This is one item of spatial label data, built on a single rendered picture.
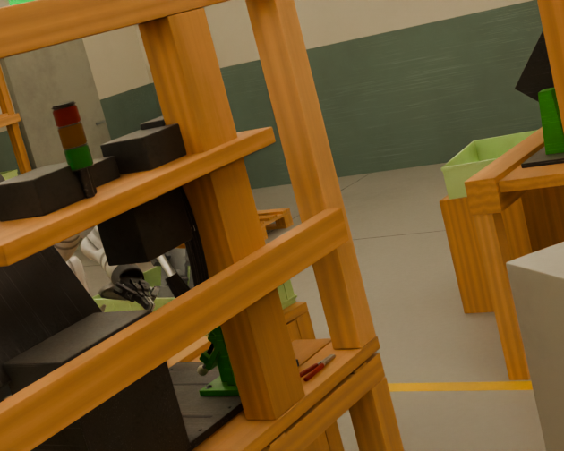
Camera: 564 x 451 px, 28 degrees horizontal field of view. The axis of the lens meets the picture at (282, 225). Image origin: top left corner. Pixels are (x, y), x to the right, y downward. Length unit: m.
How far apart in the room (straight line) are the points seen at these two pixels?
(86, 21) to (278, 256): 0.73
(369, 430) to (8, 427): 1.36
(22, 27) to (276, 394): 1.06
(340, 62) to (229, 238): 7.95
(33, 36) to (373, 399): 1.42
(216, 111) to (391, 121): 7.80
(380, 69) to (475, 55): 0.93
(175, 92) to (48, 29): 0.42
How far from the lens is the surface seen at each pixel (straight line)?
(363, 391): 3.03
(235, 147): 2.56
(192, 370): 3.16
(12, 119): 9.42
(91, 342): 2.40
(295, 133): 2.91
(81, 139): 2.28
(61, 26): 2.27
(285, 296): 3.91
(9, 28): 2.17
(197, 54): 2.57
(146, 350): 2.26
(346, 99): 10.51
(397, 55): 10.19
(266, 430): 2.66
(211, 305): 2.43
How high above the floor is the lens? 1.85
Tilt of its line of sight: 12 degrees down
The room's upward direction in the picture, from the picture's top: 14 degrees counter-clockwise
